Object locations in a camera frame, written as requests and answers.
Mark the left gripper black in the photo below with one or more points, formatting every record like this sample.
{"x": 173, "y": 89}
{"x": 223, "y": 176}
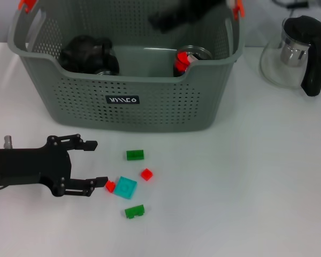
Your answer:
{"x": 32, "y": 166}

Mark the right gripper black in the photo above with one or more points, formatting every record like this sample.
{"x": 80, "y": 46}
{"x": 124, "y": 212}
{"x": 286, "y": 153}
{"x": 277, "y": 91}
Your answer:
{"x": 203, "y": 9}

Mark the small orange-red notched brick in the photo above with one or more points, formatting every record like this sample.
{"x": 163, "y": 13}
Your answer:
{"x": 110, "y": 186}

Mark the teal square toy plate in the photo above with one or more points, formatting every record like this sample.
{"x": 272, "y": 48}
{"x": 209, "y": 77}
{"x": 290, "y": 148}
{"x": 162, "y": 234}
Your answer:
{"x": 125, "y": 187}

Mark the green toy brick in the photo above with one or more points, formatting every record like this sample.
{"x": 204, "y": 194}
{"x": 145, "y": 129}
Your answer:
{"x": 133, "y": 212}
{"x": 135, "y": 155}

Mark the bright red toy brick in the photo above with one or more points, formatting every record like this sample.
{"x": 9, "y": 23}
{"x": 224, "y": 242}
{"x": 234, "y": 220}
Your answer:
{"x": 181, "y": 61}

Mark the grey-green perforated storage bin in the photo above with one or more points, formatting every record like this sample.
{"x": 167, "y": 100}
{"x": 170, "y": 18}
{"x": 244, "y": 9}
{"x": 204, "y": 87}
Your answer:
{"x": 149, "y": 107}

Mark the small red square brick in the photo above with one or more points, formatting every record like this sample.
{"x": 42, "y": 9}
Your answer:
{"x": 146, "y": 174}

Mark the black clay teapot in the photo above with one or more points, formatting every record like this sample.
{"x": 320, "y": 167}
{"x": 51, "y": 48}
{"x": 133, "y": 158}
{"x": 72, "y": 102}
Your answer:
{"x": 77, "y": 52}

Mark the glass coffee pot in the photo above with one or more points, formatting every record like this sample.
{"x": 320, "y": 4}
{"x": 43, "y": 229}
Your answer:
{"x": 314, "y": 67}

